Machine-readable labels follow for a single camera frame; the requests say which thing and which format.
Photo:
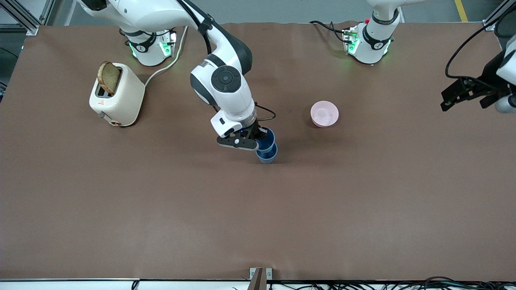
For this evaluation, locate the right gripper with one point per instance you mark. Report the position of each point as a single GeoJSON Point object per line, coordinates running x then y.
{"type": "Point", "coordinates": [253, 131]}

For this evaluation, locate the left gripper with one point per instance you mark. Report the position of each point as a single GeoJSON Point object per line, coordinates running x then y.
{"type": "Point", "coordinates": [487, 80]}

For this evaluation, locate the blue plastic cup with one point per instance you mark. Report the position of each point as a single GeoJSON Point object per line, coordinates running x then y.
{"type": "Point", "coordinates": [267, 157]}
{"type": "Point", "coordinates": [269, 141]}

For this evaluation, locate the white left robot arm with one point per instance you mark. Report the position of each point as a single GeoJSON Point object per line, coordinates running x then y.
{"type": "Point", "coordinates": [373, 40]}

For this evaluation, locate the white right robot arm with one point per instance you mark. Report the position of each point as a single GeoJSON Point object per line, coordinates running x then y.
{"type": "Point", "coordinates": [177, 24]}

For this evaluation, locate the pink bowl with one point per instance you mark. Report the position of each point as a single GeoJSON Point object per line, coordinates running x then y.
{"type": "Point", "coordinates": [324, 113]}

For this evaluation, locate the brown table cover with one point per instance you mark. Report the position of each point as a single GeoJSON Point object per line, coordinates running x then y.
{"type": "Point", "coordinates": [258, 221]}

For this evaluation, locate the cream white toaster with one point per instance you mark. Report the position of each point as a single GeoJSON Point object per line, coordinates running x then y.
{"type": "Point", "coordinates": [121, 100]}

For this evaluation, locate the brown bread slice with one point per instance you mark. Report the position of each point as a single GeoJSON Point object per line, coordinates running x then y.
{"type": "Point", "coordinates": [109, 77]}

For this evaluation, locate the aluminium frame profile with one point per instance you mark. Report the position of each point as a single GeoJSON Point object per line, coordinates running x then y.
{"type": "Point", "coordinates": [24, 16]}
{"type": "Point", "coordinates": [498, 14]}

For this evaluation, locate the metal camera bracket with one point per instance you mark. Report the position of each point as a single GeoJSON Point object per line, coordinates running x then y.
{"type": "Point", "coordinates": [260, 278]}

